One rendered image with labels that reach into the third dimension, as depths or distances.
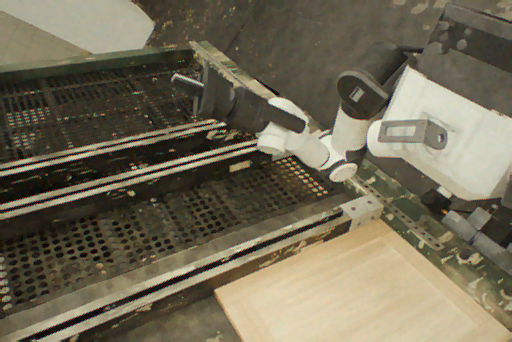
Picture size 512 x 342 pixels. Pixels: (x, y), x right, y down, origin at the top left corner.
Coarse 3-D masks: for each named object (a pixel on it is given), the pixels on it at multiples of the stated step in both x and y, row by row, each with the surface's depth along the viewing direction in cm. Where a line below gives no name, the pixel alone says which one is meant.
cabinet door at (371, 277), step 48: (336, 240) 117; (384, 240) 118; (240, 288) 101; (288, 288) 102; (336, 288) 104; (384, 288) 105; (432, 288) 106; (240, 336) 92; (288, 336) 92; (336, 336) 93; (384, 336) 94; (432, 336) 95; (480, 336) 96
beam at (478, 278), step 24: (192, 48) 215; (240, 72) 195; (264, 96) 178; (360, 168) 141; (360, 192) 131; (384, 192) 131; (384, 216) 124; (408, 216) 123; (408, 240) 118; (456, 240) 116; (456, 264) 109; (480, 264) 110; (480, 288) 103; (504, 288) 104; (504, 312) 98
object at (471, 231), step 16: (432, 192) 131; (448, 192) 129; (432, 208) 130; (448, 208) 135; (480, 208) 120; (496, 208) 121; (448, 224) 127; (464, 224) 124; (480, 224) 119; (496, 224) 116; (464, 240) 123; (480, 240) 120; (496, 240) 115; (496, 256) 117
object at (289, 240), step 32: (320, 224) 114; (352, 224) 118; (224, 256) 102; (256, 256) 103; (288, 256) 110; (128, 288) 92; (160, 288) 95; (192, 288) 95; (64, 320) 85; (96, 320) 85; (128, 320) 89
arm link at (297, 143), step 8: (280, 104) 92; (288, 104) 92; (296, 112) 95; (288, 136) 101; (296, 136) 100; (304, 136) 99; (288, 144) 101; (296, 144) 99; (304, 144) 99; (296, 152) 101
